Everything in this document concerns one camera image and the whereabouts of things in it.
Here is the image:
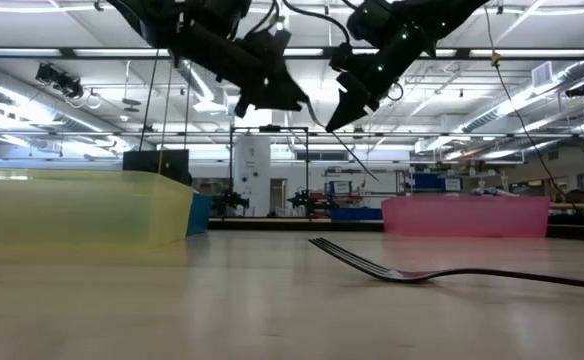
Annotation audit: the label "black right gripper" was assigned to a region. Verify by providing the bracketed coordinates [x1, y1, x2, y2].
[325, 42, 413, 133]

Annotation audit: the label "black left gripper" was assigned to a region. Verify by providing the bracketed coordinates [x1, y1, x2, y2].
[231, 47, 311, 120]

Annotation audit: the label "blue purple iridescent fork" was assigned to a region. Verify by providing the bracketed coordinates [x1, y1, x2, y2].
[304, 97, 381, 184]

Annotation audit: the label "black fork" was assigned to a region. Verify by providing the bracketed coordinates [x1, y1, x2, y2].
[308, 236, 584, 292]

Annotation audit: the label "white column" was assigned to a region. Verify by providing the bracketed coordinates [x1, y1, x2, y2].
[232, 134, 272, 217]

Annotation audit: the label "blue background boxes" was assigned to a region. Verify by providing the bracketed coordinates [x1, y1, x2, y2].
[411, 172, 462, 193]

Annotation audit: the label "blue background crate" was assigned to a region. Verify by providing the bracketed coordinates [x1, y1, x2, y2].
[329, 207, 384, 222]

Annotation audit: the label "blue plastic bin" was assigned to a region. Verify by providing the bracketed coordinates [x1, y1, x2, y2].
[186, 192, 213, 236]

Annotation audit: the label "black monitor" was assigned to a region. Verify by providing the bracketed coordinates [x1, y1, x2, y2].
[122, 148, 191, 186]

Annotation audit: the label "red-pink plastic bin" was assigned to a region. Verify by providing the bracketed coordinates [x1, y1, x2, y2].
[380, 195, 552, 239]

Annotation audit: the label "black ceiling device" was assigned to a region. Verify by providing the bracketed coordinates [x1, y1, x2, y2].
[35, 63, 85, 100]

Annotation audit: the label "yellow translucent plastic bin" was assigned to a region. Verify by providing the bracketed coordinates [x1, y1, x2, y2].
[0, 168, 194, 256]

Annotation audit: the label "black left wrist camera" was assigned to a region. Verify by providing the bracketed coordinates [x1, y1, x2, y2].
[249, 28, 293, 69]

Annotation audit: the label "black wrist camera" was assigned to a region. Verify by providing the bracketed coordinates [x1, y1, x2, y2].
[346, 0, 401, 42]
[249, 28, 293, 69]

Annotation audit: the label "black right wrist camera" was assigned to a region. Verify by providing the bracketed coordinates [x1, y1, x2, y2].
[346, 0, 401, 42]

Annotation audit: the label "black background station frame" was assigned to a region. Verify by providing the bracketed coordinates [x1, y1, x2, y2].
[229, 124, 310, 221]

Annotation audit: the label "black right camera cable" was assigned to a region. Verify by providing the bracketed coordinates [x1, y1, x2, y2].
[281, 0, 352, 45]

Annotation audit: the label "white wall vent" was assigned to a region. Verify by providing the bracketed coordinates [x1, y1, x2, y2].
[531, 61, 554, 89]

